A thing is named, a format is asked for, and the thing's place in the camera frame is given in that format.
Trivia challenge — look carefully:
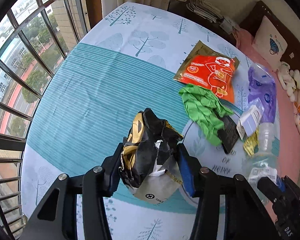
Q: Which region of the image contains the clear plastic bottle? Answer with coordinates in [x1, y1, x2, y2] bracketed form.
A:
[242, 122, 279, 205]

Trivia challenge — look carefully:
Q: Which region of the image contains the black gold snack bag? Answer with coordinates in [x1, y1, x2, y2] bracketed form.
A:
[119, 108, 183, 205]

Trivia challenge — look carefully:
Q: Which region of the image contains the pink bed sheet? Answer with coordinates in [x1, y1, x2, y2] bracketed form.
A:
[234, 29, 300, 183]

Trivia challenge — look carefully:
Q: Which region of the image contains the black flat packet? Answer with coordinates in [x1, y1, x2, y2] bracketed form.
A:
[218, 116, 240, 154]

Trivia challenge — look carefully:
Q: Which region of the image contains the yellow crumpled paper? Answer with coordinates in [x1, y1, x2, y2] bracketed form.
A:
[243, 129, 258, 156]

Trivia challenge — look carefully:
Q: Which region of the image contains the green crumpled paper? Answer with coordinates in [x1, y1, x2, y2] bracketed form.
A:
[178, 83, 233, 146]

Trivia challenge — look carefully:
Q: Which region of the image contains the pale purple small box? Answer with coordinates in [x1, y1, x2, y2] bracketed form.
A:
[236, 98, 264, 140]

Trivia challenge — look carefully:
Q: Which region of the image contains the purple plastic bag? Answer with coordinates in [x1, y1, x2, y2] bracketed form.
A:
[248, 64, 277, 123]

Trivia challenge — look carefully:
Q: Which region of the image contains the white plush toy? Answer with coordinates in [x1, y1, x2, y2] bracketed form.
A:
[277, 61, 300, 102]

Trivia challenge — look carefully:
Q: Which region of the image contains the orange snack wrapper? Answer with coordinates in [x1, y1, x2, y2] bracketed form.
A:
[174, 41, 239, 103]

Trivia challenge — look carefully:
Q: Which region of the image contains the tree pattern tablecloth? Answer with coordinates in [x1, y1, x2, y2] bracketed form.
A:
[20, 1, 282, 240]

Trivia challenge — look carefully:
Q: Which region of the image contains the dark wooden headboard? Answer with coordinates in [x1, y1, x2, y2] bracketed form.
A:
[239, 1, 300, 70]

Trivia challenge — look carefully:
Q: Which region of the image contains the white embroidered pillow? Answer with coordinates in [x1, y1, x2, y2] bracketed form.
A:
[252, 16, 288, 71]

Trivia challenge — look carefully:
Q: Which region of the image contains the tissue box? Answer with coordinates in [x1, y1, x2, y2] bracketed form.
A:
[219, 16, 240, 35]

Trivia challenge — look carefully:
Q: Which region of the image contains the stack of papers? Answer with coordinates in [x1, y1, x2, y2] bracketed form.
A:
[186, 0, 224, 23]

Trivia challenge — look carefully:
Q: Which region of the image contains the window with black grille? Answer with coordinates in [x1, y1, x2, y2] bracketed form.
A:
[0, 0, 90, 239]

